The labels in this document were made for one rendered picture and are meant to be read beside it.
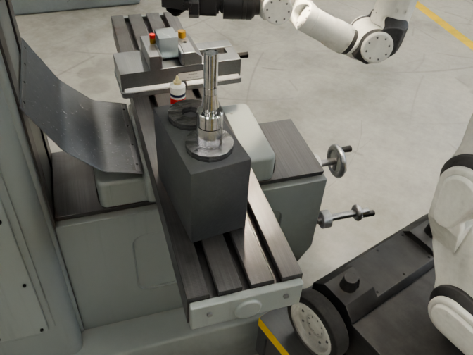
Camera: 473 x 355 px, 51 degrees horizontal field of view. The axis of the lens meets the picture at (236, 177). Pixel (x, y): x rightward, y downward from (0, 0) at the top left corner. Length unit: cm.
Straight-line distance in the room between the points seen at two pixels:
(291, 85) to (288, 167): 181
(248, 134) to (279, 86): 182
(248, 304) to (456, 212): 48
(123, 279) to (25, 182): 51
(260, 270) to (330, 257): 128
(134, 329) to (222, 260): 82
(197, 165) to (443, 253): 66
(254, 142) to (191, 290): 61
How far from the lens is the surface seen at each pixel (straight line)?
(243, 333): 177
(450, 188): 110
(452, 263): 127
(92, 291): 161
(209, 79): 82
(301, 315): 145
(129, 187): 131
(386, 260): 149
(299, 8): 126
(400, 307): 143
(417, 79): 361
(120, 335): 174
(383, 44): 124
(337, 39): 124
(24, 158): 119
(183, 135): 95
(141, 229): 142
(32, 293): 147
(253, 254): 98
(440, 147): 302
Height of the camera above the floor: 169
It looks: 42 degrees down
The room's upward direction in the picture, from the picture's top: 4 degrees clockwise
